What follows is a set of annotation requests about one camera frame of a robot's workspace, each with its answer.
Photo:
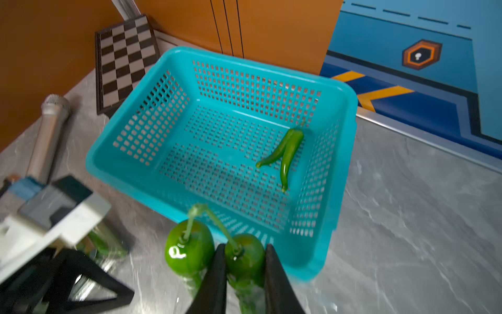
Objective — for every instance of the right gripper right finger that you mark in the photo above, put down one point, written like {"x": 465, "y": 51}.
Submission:
{"x": 279, "y": 294}

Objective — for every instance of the black white checkerboard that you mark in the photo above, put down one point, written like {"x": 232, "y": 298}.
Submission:
{"x": 124, "y": 53}

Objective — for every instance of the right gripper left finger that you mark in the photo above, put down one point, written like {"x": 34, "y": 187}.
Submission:
{"x": 212, "y": 295}

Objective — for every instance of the left aluminium frame post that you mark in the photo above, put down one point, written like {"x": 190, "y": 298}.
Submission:
{"x": 127, "y": 9}

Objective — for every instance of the teal plastic basket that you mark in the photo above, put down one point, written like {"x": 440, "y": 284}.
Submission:
{"x": 195, "y": 126}

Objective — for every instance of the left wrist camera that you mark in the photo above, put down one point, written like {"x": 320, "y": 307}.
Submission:
{"x": 64, "y": 210}

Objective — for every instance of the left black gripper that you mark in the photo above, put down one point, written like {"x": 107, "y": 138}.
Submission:
{"x": 44, "y": 285}

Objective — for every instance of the green pepper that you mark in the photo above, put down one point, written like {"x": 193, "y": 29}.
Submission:
{"x": 245, "y": 261}
{"x": 292, "y": 142}
{"x": 189, "y": 252}
{"x": 275, "y": 155}

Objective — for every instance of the clear pepper container left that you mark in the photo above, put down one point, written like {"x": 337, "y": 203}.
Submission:
{"x": 106, "y": 249}

